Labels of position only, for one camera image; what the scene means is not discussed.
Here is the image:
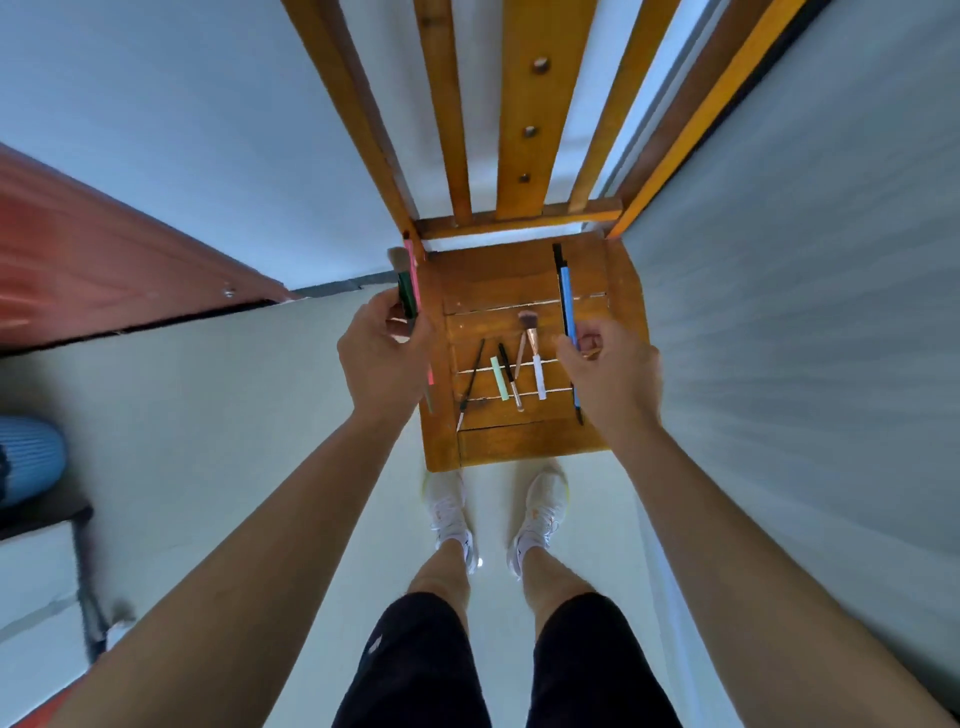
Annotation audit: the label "white drawer cabinet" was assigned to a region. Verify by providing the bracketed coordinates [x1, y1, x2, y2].
[0, 517, 99, 706]

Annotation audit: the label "person's white right shoe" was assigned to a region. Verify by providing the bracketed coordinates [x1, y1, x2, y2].
[508, 466, 570, 580]

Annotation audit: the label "person's right hand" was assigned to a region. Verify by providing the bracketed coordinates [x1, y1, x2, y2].
[554, 318, 665, 451]

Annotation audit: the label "black pencil with white band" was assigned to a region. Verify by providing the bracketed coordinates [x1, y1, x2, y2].
[497, 342, 526, 413]

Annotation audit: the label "red plastic object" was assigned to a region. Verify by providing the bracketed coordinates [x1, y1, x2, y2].
[11, 674, 84, 728]

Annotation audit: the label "person's white shoe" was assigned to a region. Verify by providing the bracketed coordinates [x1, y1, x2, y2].
[423, 470, 481, 575]
[508, 466, 570, 580]

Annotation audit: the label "grey sliding door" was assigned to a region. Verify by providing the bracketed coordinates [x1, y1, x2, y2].
[599, 0, 960, 728]

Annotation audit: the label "person's leg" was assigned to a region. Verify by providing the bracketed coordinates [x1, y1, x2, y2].
[407, 539, 472, 631]
[521, 547, 598, 639]

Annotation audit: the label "blue pencil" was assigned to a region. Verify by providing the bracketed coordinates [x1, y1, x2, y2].
[558, 260, 584, 425]

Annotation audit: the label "black shorts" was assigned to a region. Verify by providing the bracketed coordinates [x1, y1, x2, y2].
[332, 592, 684, 728]

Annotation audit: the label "white-handled powder brush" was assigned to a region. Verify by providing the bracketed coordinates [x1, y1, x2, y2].
[517, 309, 549, 402]

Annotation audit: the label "person's right forearm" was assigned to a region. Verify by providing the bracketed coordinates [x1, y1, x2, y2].
[611, 423, 954, 728]

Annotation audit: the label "black thin pencil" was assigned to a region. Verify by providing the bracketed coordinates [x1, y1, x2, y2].
[552, 242, 568, 339]
[455, 338, 487, 433]

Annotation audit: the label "person's right leg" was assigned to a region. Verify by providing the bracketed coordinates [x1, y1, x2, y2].
[521, 547, 598, 639]

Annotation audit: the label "person's left hand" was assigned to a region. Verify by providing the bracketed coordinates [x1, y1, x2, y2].
[336, 287, 438, 433]

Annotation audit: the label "wooden chair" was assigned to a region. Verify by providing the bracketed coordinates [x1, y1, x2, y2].
[281, 0, 808, 474]

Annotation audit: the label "red wooden door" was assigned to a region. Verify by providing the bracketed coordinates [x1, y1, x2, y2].
[0, 142, 294, 354]

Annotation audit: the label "person's white left shoe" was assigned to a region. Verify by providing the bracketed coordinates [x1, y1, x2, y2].
[423, 470, 481, 575]

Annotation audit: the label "person's left leg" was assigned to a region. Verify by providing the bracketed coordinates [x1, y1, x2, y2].
[407, 539, 472, 631]

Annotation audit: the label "person's left forearm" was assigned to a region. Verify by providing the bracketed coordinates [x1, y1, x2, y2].
[44, 412, 410, 728]

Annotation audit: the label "dark green makeup brush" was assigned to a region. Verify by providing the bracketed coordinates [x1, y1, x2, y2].
[387, 245, 436, 415]

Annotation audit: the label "light blue ribbed bin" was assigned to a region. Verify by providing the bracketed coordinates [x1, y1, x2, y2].
[0, 416, 69, 511]

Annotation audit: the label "pink pencil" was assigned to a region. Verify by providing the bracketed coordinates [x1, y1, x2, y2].
[403, 238, 436, 388]

